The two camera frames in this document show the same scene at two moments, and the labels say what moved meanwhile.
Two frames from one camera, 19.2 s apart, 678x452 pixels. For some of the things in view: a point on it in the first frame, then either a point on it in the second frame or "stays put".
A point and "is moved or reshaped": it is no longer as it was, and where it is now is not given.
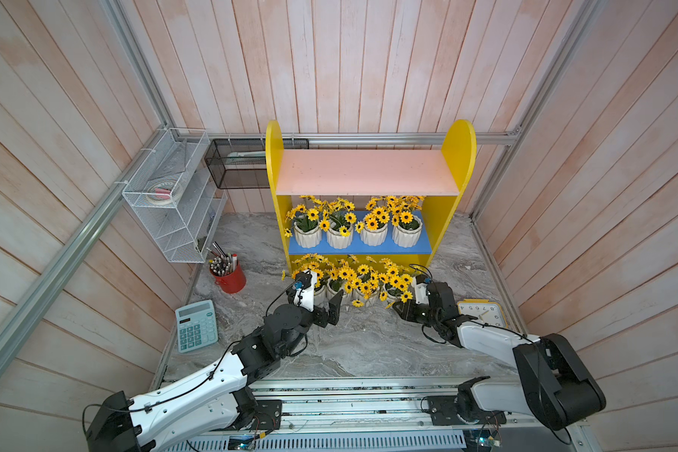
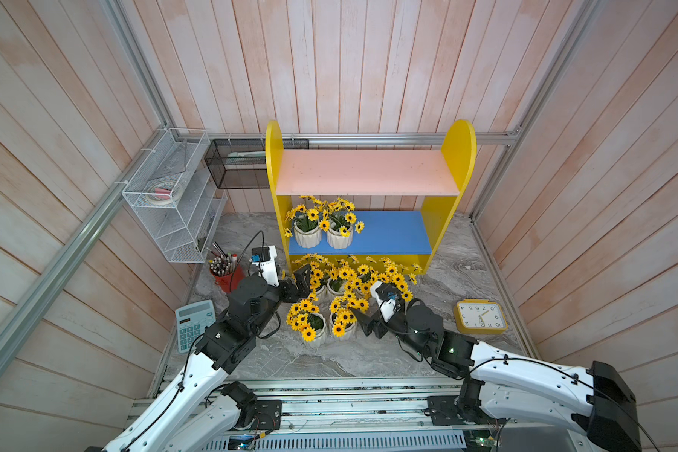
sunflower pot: [406, 220] is moved or reshaped
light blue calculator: [196, 326] stays put
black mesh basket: [243, 163] stays put
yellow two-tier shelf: [437, 174] stays put
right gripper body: [419, 313] → [399, 326]
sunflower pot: [321, 266] stays put
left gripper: [332, 315] → [293, 295]
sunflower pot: [337, 281] stays put
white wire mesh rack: [175, 190] stays put
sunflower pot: [338, 223] stays put
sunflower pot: [374, 227] → [343, 321]
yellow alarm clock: [484, 311] stays put
